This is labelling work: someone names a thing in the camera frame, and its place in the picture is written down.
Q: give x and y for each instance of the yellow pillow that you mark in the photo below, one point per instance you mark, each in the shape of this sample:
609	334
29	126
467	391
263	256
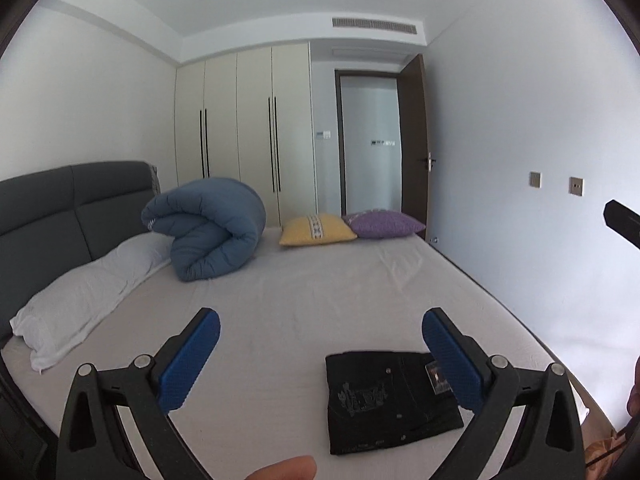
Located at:
317	230

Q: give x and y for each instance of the black pants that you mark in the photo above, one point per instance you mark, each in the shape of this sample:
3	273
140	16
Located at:
380	420

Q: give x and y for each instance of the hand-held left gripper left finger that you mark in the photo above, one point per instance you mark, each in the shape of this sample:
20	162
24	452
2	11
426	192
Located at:
187	360

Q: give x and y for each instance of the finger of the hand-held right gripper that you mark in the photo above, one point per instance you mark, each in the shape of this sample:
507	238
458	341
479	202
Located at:
624	222

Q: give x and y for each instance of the grey wall socket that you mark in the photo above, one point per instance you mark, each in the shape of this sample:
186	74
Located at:
535	180
576	186

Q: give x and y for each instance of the cream wardrobe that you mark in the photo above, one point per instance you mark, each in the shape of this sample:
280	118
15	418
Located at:
240	130

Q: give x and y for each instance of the wall light switch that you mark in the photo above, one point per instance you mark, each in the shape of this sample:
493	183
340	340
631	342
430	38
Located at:
323	134

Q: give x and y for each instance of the ceiling air vent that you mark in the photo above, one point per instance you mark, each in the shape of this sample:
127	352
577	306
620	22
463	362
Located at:
374	25

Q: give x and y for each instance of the bed with white sheet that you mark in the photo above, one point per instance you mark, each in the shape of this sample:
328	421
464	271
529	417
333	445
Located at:
300	300

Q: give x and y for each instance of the blue rolled duvet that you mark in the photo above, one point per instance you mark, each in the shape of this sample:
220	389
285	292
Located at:
215	230

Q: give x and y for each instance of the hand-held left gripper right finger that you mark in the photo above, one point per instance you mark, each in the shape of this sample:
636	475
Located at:
450	360

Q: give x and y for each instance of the person's left hand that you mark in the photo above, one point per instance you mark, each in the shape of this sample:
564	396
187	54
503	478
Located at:
282	469

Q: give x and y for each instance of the white pillow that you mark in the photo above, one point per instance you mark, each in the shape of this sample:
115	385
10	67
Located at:
85	300

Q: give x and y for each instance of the dark door frame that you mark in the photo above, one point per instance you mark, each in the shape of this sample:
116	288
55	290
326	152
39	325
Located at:
338	150

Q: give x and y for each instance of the peach cloth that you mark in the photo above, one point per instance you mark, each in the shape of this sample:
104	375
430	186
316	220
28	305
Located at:
605	452

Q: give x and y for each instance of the purple pillow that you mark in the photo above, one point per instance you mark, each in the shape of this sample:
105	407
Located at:
382	223

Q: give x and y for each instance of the grey upholstered headboard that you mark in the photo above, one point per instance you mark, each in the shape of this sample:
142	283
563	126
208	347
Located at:
45	210

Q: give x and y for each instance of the brown wooden door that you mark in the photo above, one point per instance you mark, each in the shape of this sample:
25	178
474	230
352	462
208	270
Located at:
415	150

